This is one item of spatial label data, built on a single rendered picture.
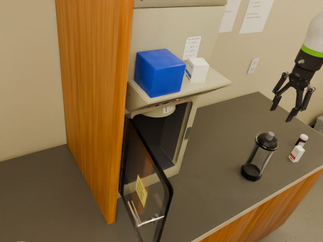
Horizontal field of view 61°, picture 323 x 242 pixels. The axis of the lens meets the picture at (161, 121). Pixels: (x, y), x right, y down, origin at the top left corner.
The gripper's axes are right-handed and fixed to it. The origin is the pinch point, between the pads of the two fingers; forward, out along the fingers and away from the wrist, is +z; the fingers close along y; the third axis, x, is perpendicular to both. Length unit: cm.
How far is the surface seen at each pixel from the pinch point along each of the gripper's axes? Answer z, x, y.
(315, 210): 133, 120, 14
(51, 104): 17, -78, -58
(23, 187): 40, -97, -36
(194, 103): -1.8, -35.6, -15.2
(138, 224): 13, -73, 12
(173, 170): 35, -37, -15
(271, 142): 15.5, -0.8, 2.7
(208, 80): -17.4, -40.8, -7.0
